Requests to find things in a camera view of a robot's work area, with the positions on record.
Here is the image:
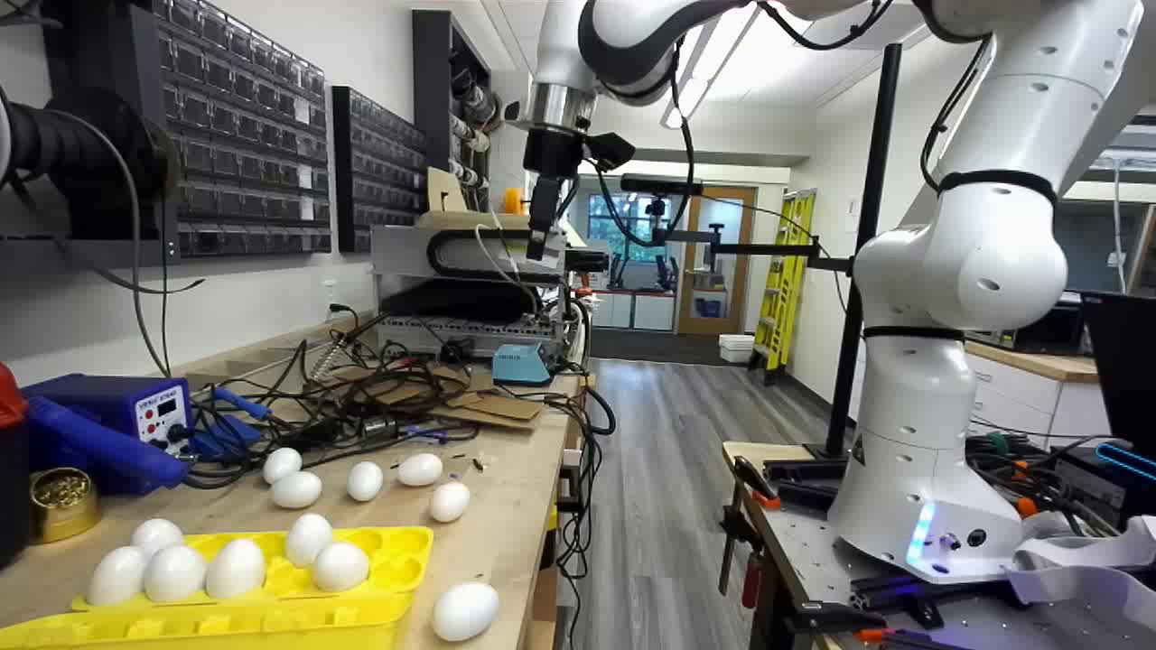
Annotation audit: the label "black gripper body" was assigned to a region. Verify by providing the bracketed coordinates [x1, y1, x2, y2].
[522, 125, 635, 177]

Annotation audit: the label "white egg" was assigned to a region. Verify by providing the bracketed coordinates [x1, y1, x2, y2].
[262, 448, 302, 486]
[270, 468, 323, 509]
[207, 537, 262, 599]
[87, 546, 148, 608]
[432, 580, 497, 643]
[314, 540, 367, 591]
[345, 462, 384, 503]
[285, 514, 332, 568]
[397, 452, 443, 486]
[139, 546, 207, 602]
[128, 520, 182, 555]
[431, 479, 471, 522]

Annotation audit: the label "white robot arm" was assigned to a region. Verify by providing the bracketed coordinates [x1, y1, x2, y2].
[828, 0, 1156, 584]

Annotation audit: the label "white egg on bench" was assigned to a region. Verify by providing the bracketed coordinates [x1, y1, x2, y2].
[431, 479, 471, 522]
[397, 452, 443, 486]
[262, 448, 302, 486]
[270, 468, 323, 509]
[345, 462, 384, 503]

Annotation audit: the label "white egg in holder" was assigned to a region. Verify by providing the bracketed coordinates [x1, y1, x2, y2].
[87, 546, 148, 608]
[139, 546, 207, 602]
[128, 520, 182, 555]
[207, 537, 262, 599]
[285, 514, 332, 568]

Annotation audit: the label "yellow plastic egg holder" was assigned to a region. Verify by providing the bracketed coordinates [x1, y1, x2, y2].
[0, 528, 432, 650]

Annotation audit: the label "grey benchtop machine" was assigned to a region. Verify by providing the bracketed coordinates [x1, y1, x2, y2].
[370, 213, 609, 362]

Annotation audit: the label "blue small box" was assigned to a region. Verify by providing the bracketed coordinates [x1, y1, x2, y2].
[492, 343, 550, 387]

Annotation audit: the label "yellow ladder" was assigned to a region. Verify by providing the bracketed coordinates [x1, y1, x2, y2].
[753, 190, 817, 371]

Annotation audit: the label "black parts drawer cabinet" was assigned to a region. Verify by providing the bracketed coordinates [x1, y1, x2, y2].
[42, 0, 332, 261]

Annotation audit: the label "blue soldering station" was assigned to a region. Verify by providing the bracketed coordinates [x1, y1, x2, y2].
[24, 371, 192, 495]

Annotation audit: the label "black laptop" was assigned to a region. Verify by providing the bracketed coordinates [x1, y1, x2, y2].
[1078, 291, 1156, 455]

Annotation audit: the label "tangled black cables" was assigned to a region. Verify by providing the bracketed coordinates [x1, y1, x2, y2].
[175, 304, 483, 491]

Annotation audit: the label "black camera stand pole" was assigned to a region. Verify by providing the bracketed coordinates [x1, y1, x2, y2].
[709, 38, 907, 465]

